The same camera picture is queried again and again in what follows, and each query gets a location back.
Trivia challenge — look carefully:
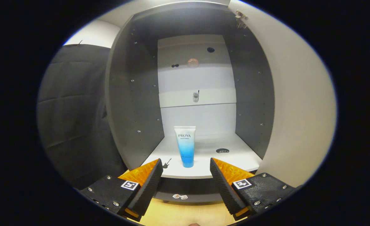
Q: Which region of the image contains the white and blue tube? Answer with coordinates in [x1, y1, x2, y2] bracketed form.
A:
[174, 126, 196, 168]

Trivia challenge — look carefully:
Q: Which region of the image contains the grey cabinet shelf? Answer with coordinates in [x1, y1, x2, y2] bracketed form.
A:
[140, 133, 263, 179]

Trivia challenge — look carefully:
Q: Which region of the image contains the metal door hinge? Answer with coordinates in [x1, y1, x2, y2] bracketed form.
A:
[235, 10, 248, 29]

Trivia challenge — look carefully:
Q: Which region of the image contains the black backdrop cloth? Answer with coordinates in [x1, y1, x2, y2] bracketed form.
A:
[37, 44, 129, 190]

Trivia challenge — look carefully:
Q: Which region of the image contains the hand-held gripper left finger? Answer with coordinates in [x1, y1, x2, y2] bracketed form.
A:
[79, 159, 163, 222]

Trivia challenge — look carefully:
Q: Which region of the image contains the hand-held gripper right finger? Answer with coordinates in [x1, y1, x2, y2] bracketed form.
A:
[210, 158, 297, 221]

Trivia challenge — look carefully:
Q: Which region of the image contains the dark grey cabinet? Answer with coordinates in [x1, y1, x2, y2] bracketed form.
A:
[105, 2, 275, 204]

